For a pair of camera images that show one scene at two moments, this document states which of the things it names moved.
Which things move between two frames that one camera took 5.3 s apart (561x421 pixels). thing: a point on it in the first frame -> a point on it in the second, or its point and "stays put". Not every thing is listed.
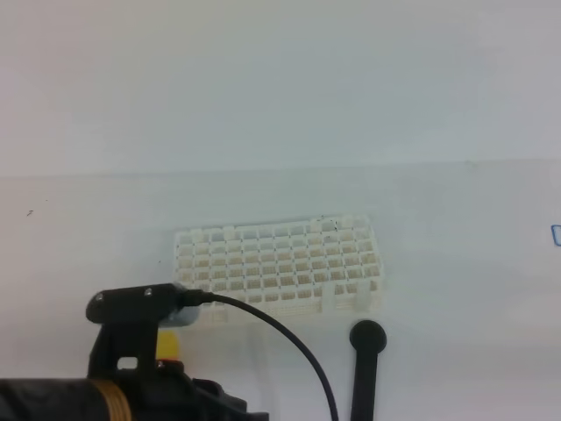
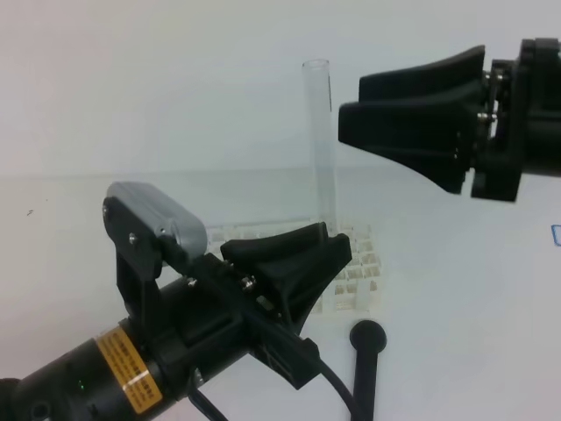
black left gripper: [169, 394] -> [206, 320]
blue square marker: [556, 231] stays put
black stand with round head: [367, 338] stays put
